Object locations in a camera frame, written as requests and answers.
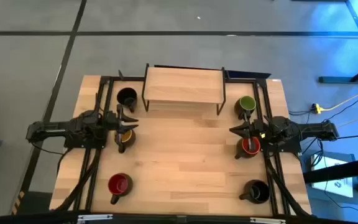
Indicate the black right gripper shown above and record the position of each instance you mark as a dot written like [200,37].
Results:
[261,130]

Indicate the silver metal latch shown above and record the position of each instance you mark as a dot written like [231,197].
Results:
[267,220]
[95,217]

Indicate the black metal stand beam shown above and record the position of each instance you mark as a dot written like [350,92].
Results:
[340,171]

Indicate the black mug dark red interior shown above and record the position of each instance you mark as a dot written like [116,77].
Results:
[119,184]

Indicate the black mug green interior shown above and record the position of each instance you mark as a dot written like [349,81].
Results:
[247,103]

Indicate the black mug yellow interior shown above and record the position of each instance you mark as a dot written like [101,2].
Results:
[129,138]

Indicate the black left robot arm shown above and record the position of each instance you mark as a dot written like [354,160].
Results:
[51,129]

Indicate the wooden shelf riser black frame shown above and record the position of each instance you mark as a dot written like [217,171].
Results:
[183,85]

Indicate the dark flat panel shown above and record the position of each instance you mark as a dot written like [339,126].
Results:
[247,74]

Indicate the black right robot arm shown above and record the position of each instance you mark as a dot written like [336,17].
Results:
[309,130]

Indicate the black mug orange-red interior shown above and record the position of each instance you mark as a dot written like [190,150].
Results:
[244,148]

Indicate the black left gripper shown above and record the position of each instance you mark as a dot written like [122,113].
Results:
[112,124]

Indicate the white box with print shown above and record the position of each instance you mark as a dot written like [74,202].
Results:
[331,174]

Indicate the yellow power plug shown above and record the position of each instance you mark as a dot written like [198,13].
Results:
[316,108]

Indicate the black coffee mug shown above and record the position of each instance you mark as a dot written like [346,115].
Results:
[258,191]
[126,96]

